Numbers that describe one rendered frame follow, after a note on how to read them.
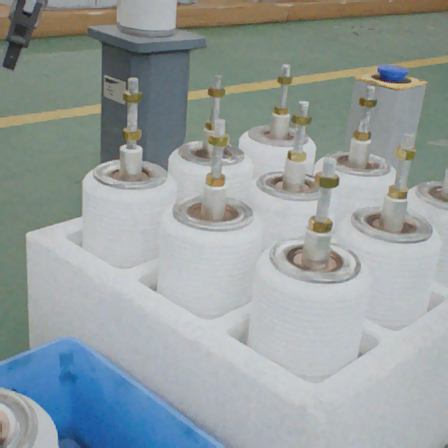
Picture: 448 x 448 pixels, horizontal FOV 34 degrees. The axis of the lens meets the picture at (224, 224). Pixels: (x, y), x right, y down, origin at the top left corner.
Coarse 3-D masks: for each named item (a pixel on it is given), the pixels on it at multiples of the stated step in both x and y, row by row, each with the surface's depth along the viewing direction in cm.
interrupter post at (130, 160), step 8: (120, 152) 73; (128, 152) 72; (136, 152) 72; (120, 160) 73; (128, 160) 73; (136, 160) 73; (120, 168) 74; (128, 168) 73; (136, 168) 73; (128, 176) 73; (136, 176) 74
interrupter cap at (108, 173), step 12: (96, 168) 74; (108, 168) 75; (144, 168) 76; (156, 168) 76; (96, 180) 72; (108, 180) 72; (120, 180) 72; (132, 180) 73; (144, 180) 73; (156, 180) 73
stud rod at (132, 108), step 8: (128, 80) 70; (136, 80) 70; (128, 88) 71; (136, 88) 70; (128, 104) 71; (136, 104) 71; (128, 112) 71; (136, 112) 71; (128, 120) 72; (136, 120) 72; (128, 128) 72; (136, 128) 72; (128, 144) 73; (136, 144) 73
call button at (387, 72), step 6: (378, 66) 97; (384, 66) 96; (390, 66) 97; (396, 66) 97; (378, 72) 96; (384, 72) 95; (390, 72) 95; (396, 72) 95; (402, 72) 95; (384, 78) 96; (390, 78) 95; (396, 78) 95; (402, 78) 96
